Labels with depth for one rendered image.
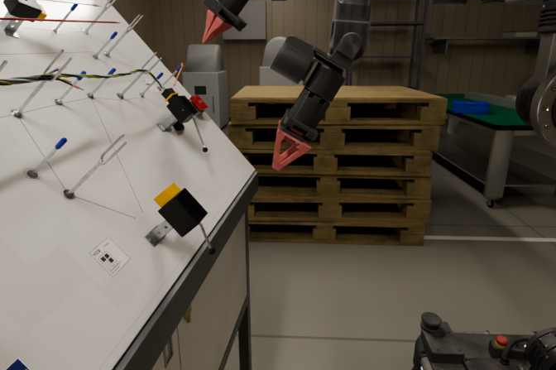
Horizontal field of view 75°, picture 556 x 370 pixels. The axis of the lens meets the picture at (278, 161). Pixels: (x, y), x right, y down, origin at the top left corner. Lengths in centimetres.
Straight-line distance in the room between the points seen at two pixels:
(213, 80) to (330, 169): 390
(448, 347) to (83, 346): 122
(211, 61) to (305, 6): 202
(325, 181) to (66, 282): 202
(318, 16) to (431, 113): 478
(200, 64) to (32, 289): 571
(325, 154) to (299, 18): 483
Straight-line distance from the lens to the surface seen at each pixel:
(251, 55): 698
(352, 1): 65
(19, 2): 85
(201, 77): 605
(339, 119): 231
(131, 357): 57
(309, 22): 696
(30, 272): 56
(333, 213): 249
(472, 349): 161
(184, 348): 88
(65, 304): 56
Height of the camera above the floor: 124
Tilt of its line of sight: 16 degrees down
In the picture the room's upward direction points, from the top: straight up
